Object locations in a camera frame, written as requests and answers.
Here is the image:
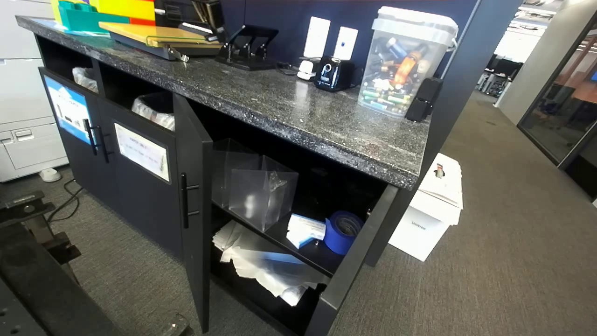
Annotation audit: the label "clear plastic box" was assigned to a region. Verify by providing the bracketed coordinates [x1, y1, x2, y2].
[209, 137, 301, 233]

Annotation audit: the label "white and blue paper pack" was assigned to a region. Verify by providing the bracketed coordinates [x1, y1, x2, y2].
[284, 210, 328, 251]

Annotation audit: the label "black cabinet with granite counter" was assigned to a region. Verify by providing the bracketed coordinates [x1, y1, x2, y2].
[15, 12, 435, 336]

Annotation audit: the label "blue tape roll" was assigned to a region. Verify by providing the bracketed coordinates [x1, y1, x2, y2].
[321, 208, 366, 257]

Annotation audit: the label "black electric pencil sharpener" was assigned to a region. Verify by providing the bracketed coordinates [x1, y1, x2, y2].
[312, 55, 351, 95]

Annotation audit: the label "small white desk device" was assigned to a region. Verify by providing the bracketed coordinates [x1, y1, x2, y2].
[295, 55, 317, 83]

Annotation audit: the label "crumpled white plastic sheets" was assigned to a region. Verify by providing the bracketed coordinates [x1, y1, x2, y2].
[211, 218, 330, 307]

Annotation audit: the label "black cabinet end door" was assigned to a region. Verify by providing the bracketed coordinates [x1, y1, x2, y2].
[302, 182, 401, 336]

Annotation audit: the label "plain black open cabinet door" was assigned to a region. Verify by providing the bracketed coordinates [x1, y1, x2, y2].
[172, 91, 215, 333]

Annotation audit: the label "black hole punch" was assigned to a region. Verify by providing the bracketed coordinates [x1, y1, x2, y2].
[215, 24, 280, 72]

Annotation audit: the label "white cardboard box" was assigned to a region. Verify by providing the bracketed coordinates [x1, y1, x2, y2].
[386, 151, 467, 263]

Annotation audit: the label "black handheld device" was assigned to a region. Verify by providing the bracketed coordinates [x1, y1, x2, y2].
[403, 76, 444, 123]

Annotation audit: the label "clear plastic bin of markers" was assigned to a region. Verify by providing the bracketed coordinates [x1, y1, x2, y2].
[356, 3, 461, 117]

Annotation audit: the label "large clear trash bag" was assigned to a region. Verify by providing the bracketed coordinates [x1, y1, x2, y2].
[129, 91, 177, 132]

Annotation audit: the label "white paper label sign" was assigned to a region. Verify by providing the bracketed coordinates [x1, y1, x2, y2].
[112, 121, 172, 184]

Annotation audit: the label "black cabinet door white sign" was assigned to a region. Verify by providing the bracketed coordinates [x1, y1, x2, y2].
[92, 95, 189, 266]

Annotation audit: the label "yellow paper cutter board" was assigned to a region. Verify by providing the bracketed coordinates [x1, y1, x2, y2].
[99, 20, 224, 63]

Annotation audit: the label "black office chairs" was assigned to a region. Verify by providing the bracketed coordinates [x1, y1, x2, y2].
[476, 52, 513, 96]

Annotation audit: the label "black cabinet door blue sign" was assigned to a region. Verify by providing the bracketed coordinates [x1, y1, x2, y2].
[37, 65, 114, 207]

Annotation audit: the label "large yellow toy building block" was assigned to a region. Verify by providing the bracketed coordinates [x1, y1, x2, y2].
[88, 0, 159, 25]

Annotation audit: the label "blue paper label sign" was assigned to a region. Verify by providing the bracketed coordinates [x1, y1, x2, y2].
[43, 74, 95, 147]

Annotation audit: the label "white printer foot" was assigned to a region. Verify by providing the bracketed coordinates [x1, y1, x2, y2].
[37, 164, 64, 184]

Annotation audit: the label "green toy building block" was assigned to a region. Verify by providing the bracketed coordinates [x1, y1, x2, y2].
[58, 0, 108, 33]

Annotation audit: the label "glass office door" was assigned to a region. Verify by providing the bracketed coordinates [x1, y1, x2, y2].
[515, 7, 597, 201]

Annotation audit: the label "white office printer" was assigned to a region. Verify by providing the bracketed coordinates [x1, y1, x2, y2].
[0, 0, 71, 186]

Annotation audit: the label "small yellow-green toy block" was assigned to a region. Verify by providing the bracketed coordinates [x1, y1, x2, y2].
[49, 0, 65, 25]

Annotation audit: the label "white wall outlet plate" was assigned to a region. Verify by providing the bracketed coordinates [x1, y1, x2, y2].
[302, 14, 334, 61]

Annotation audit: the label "white wall jack plate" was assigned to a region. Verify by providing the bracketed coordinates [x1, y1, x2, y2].
[332, 24, 362, 63]

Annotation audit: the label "black floor cable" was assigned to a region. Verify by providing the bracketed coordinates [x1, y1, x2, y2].
[45, 175, 88, 227]

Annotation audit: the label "black metal base frame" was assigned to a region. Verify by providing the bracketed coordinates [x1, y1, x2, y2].
[0, 190, 123, 336]

